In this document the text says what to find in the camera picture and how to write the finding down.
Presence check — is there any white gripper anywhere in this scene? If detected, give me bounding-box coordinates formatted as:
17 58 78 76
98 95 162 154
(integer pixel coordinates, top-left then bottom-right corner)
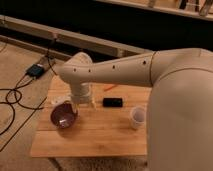
70 83 96 109

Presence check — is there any white ceramic cup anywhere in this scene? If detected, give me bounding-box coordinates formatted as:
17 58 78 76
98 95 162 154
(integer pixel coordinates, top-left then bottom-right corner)
130 106 145 130

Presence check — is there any black power adapter left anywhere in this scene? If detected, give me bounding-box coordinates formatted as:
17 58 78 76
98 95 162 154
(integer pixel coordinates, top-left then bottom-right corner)
26 64 44 79

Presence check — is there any wooden table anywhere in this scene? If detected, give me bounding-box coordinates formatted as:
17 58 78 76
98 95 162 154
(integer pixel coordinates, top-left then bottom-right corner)
30 76 151 158

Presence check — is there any black rectangular block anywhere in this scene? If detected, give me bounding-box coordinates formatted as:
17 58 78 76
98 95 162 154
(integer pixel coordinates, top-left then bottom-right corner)
103 98 123 107

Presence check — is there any white toy object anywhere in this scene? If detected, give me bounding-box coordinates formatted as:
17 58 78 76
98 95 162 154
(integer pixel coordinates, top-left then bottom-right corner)
51 96 70 106

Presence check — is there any purple bowl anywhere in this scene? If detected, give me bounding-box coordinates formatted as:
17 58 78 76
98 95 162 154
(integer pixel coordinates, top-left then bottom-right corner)
50 103 78 129

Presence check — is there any black floor cable left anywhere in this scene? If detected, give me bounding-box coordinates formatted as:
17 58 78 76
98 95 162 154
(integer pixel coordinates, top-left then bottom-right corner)
0 33 59 153

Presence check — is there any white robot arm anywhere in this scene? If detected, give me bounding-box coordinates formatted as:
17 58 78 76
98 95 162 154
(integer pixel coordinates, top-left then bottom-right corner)
59 48 213 171

